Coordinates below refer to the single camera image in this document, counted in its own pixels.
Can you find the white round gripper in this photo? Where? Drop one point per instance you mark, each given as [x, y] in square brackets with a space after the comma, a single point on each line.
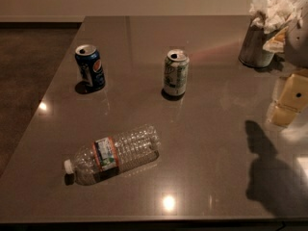
[297, 45]

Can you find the green white 7up can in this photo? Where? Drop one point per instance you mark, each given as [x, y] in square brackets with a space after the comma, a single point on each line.
[176, 72]

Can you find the blue pepsi can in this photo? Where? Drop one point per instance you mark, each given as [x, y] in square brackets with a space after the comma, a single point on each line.
[88, 59]

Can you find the metal napkin holder cup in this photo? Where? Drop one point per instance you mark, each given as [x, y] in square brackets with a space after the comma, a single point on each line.
[252, 53]

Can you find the white crumpled paper napkins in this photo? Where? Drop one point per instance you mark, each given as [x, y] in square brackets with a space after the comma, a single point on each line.
[272, 15]

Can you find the clear plastic water bottle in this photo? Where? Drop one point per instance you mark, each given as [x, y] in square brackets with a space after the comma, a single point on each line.
[113, 155]

